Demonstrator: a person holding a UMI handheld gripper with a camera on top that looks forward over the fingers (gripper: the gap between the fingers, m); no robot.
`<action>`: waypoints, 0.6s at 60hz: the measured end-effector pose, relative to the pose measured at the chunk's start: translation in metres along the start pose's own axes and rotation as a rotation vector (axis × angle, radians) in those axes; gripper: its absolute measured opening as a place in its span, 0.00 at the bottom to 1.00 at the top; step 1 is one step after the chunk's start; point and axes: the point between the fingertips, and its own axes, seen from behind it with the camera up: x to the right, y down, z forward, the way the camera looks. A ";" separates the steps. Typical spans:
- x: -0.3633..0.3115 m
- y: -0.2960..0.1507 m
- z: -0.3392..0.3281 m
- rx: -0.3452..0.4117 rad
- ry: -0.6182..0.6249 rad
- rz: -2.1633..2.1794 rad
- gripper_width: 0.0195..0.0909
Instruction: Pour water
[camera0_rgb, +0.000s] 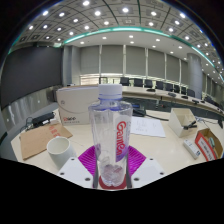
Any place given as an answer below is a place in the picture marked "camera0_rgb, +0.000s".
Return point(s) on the white remote control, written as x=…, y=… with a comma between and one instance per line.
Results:
x=191, y=149

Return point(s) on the black power adapter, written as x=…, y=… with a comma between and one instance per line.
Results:
x=43, y=119

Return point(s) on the small open white box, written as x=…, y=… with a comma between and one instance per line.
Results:
x=178, y=123

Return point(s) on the white ceramic mug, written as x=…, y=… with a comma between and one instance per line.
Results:
x=61, y=151

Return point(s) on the brown paper envelope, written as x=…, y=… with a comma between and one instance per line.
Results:
x=38, y=140

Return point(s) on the large white cardboard box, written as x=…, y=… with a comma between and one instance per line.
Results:
x=75, y=105

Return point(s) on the clear plastic water bottle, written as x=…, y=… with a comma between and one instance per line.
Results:
x=110, y=133

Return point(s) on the small black tool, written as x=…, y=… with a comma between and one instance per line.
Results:
x=190, y=125

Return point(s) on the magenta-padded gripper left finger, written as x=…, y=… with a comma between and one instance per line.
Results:
x=76, y=172

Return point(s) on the white paper sheet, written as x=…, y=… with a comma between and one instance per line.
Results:
x=148, y=126

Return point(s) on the black desk telephone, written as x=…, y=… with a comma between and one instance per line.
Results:
x=138, y=110

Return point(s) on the round ceiling lights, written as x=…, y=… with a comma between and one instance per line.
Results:
x=97, y=13

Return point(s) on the row of black office chairs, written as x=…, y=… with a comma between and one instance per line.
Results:
x=148, y=83

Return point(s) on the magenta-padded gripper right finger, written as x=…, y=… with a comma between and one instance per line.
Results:
x=146, y=172

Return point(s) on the open red-edged cardboard box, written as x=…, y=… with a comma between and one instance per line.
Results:
x=202, y=145

